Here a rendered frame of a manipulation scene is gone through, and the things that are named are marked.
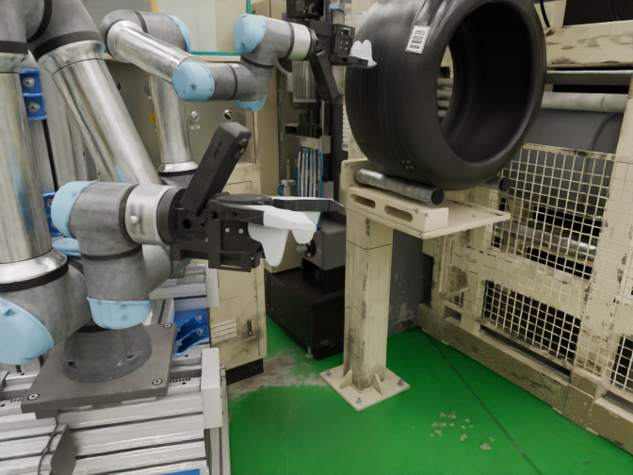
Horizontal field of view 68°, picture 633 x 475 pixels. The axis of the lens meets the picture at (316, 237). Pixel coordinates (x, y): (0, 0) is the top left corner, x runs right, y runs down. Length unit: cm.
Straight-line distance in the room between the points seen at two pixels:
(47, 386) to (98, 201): 41
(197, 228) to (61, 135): 51
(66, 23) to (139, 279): 36
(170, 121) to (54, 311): 75
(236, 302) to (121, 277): 124
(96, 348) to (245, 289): 105
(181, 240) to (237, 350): 141
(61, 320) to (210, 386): 29
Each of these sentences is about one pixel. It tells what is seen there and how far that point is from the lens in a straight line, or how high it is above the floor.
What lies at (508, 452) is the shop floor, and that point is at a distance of 186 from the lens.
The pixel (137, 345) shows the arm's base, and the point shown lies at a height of 76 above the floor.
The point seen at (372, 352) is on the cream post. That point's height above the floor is 18.
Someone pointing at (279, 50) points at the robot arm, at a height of 126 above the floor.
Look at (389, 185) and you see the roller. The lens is 141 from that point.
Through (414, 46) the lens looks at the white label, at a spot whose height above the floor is 127.
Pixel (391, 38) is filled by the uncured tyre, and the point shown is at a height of 129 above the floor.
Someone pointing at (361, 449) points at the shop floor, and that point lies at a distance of 177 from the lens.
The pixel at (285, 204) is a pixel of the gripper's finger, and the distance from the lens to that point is 57.
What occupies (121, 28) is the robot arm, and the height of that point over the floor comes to 131.
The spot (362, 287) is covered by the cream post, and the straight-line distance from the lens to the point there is 175.
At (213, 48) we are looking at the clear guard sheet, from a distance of 170.
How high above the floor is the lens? 121
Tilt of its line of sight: 19 degrees down
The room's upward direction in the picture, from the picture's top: straight up
